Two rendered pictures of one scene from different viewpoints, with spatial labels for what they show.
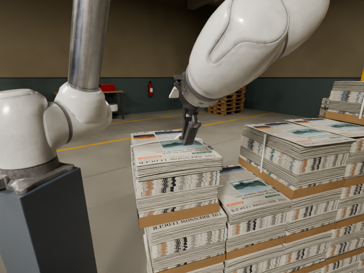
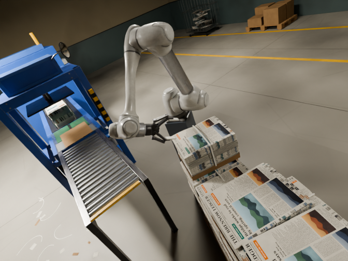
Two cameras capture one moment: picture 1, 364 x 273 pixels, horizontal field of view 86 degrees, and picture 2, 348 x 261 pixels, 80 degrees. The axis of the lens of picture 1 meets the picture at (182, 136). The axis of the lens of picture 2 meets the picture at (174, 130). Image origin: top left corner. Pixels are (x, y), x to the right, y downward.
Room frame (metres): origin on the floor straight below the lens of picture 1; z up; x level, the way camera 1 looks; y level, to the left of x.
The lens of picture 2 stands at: (0.79, -1.11, 1.93)
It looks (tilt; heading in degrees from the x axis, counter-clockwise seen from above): 33 degrees down; 100
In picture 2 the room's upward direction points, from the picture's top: 22 degrees counter-clockwise
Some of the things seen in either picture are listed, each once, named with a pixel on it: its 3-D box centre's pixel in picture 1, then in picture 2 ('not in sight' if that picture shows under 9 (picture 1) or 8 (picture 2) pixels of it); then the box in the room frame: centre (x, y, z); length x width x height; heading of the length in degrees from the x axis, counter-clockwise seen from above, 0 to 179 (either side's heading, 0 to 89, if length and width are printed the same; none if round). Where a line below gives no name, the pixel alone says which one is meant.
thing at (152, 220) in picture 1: (175, 201); (194, 161); (0.64, 0.02, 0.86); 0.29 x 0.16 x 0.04; 107
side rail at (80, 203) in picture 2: not in sight; (73, 183); (-0.57, 0.30, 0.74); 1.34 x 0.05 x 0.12; 125
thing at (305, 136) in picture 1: (293, 131); (251, 199); (0.90, -0.53, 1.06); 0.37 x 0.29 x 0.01; 18
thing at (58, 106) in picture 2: not in sight; (60, 113); (-1.27, 1.75, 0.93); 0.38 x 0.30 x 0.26; 125
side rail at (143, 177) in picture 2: not in sight; (117, 152); (-0.16, 0.59, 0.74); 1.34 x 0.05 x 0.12; 125
